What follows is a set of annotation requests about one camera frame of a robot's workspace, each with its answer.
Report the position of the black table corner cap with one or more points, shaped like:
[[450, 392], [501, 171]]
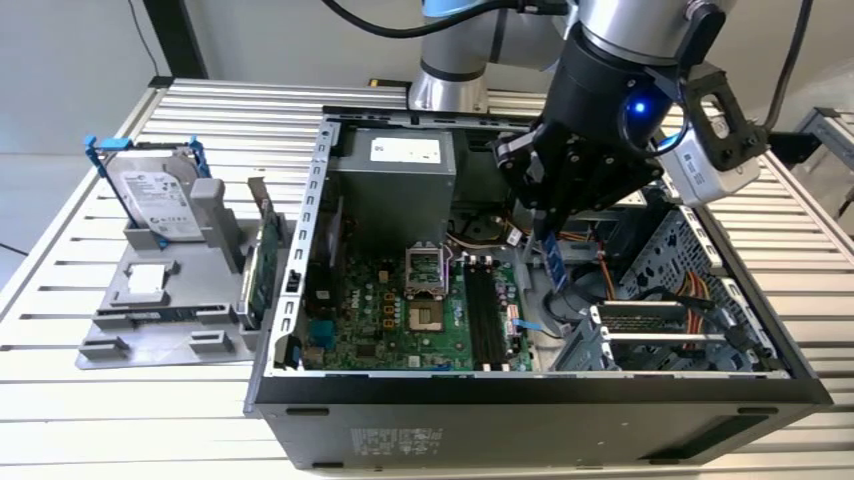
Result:
[[160, 81]]

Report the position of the CPU socket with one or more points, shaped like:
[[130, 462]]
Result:
[[423, 317]]

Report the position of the perforated metal disk bay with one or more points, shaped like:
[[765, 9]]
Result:
[[643, 312]]

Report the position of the green graphics card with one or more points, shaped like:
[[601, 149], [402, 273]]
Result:
[[266, 260]]

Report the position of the black and silver PC case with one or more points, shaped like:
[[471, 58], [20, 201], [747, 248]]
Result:
[[467, 425]]

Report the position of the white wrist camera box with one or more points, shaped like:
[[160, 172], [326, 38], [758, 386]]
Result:
[[707, 175]]

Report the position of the yellow black plug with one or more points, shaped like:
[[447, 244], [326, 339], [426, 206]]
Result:
[[375, 83]]

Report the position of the grey parts rack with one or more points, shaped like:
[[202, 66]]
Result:
[[200, 290]]

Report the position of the grey power supply unit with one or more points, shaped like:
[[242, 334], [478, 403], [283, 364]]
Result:
[[394, 200]]

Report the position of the black metal stand post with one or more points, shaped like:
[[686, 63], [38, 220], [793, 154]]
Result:
[[183, 40]]

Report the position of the grey metal side table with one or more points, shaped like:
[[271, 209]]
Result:
[[828, 160]]

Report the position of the green motherboard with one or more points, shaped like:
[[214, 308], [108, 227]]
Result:
[[374, 320]]

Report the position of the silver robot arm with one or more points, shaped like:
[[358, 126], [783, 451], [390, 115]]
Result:
[[461, 60]]

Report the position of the silver CPU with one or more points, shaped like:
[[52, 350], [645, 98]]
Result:
[[146, 280]]

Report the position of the RAM stick with black chips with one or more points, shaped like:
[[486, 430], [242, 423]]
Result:
[[167, 315], [554, 265]]

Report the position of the pale blue pull tab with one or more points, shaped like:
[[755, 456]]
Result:
[[527, 325]]

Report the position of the hard disk in blue carrier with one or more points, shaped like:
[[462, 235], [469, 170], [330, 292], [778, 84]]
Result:
[[156, 200]]

